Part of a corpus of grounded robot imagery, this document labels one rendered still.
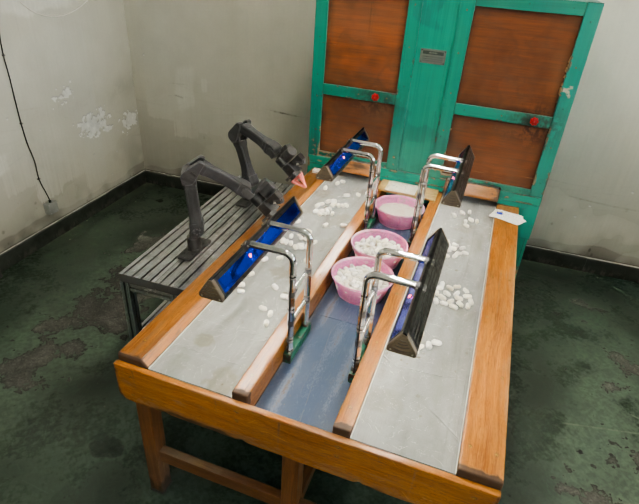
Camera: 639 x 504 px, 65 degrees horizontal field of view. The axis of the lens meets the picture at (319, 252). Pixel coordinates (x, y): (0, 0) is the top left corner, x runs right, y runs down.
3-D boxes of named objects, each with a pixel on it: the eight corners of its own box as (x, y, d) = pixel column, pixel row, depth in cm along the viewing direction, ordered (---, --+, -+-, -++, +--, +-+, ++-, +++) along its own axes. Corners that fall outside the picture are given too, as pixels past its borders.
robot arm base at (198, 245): (210, 227, 241) (197, 224, 242) (188, 247, 224) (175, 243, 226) (211, 241, 245) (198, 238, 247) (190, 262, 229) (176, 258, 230)
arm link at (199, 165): (253, 182, 229) (191, 149, 217) (254, 190, 222) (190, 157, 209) (240, 203, 234) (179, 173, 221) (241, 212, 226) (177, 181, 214)
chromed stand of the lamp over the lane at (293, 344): (241, 349, 181) (239, 242, 158) (265, 317, 198) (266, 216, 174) (290, 364, 176) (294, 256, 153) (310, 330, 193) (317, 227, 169)
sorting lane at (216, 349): (148, 373, 163) (147, 368, 161) (331, 177, 310) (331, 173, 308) (231, 402, 155) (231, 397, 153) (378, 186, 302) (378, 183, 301)
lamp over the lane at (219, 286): (198, 296, 146) (196, 276, 143) (284, 210, 197) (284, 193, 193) (222, 304, 144) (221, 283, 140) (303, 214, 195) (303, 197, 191)
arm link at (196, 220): (205, 229, 237) (195, 164, 219) (204, 236, 231) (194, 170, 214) (191, 230, 236) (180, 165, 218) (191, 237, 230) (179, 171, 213)
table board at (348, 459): (119, 397, 171) (112, 362, 163) (123, 392, 173) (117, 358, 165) (487, 532, 139) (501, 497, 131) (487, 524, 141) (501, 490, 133)
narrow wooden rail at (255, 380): (232, 416, 158) (231, 391, 152) (376, 196, 305) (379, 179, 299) (247, 421, 157) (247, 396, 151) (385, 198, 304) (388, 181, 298)
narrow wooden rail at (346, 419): (329, 450, 149) (332, 425, 144) (430, 207, 296) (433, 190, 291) (347, 456, 148) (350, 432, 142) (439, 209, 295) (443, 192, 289)
